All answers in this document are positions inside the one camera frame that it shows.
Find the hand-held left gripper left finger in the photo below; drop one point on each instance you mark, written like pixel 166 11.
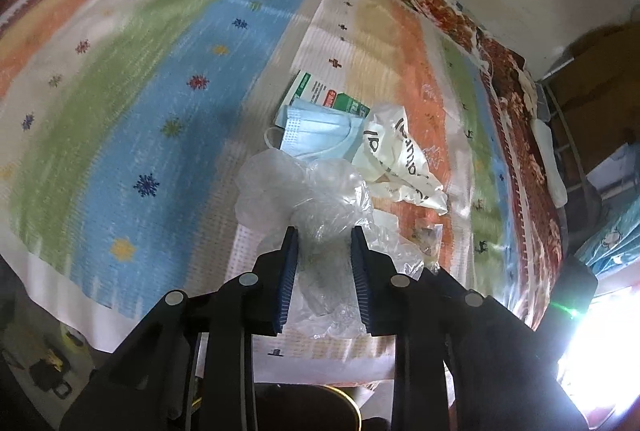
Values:
pixel 287 281

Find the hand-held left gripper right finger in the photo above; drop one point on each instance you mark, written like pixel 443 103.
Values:
pixel 361 281

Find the small clear packet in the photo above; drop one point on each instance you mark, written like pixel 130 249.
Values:
pixel 429 240

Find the clear plastic bag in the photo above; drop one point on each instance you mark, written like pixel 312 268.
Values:
pixel 320 196

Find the cream printed plastic bag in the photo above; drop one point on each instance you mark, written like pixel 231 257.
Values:
pixel 400 161

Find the dark brown gold-rimmed bin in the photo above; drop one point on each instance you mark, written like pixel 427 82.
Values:
pixel 310 406

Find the blue face mask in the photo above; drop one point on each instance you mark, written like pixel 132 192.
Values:
pixel 320 136

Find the green white cardboard box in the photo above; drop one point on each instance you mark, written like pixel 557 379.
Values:
pixel 325 93

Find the blue cartoon print cloth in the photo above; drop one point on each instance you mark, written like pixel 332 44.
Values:
pixel 610 241

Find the light blue shirt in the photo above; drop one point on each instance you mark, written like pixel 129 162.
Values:
pixel 612 168

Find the white towel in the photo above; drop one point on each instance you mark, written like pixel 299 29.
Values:
pixel 547 161

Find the metal rack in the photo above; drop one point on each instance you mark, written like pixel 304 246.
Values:
pixel 565 121

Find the brown hanging garment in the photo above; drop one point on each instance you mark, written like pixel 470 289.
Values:
pixel 600 76

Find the striped colourful mat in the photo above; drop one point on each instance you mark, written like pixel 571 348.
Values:
pixel 150 111

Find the brown floral blanket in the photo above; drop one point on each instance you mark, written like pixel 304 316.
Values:
pixel 500 76

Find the black yellow object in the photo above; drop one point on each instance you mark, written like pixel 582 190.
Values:
pixel 50 371

